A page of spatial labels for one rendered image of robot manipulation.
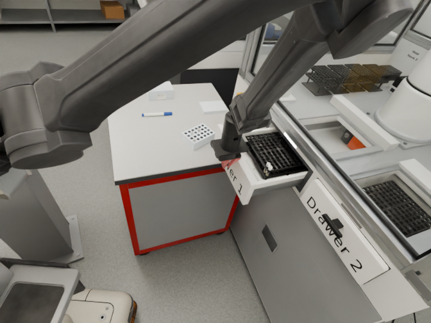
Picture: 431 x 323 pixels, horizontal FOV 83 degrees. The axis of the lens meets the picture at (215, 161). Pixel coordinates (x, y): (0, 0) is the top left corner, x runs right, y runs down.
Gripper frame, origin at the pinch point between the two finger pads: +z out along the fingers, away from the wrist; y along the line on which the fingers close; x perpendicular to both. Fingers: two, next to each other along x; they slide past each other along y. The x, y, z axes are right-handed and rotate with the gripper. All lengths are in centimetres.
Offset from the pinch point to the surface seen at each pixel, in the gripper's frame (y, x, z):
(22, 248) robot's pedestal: -86, 24, 65
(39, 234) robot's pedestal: -76, 26, 58
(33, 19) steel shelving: -122, 355, 77
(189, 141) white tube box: -5.2, 24.2, 11.1
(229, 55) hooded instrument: 35, 83, 5
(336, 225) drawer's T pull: 21.7, -28.9, -1.1
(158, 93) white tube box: -11, 60, 11
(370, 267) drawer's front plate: 24.0, -40.7, 0.4
